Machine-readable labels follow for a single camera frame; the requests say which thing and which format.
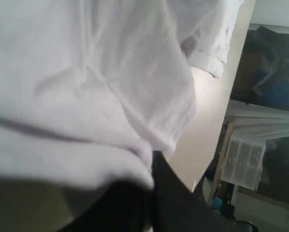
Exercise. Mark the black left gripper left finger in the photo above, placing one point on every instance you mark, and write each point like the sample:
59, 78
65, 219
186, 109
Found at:
124, 207

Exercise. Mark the white t-shirt red Chinese patch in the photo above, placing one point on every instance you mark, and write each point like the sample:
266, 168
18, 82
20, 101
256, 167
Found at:
89, 89

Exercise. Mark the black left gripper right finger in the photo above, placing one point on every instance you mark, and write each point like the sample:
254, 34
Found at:
176, 209

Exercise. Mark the dark cluttered shelf items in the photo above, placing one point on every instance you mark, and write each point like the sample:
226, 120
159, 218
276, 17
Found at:
262, 76

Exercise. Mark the white plastic drawer organizer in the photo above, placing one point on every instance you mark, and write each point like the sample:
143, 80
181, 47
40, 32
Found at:
242, 165

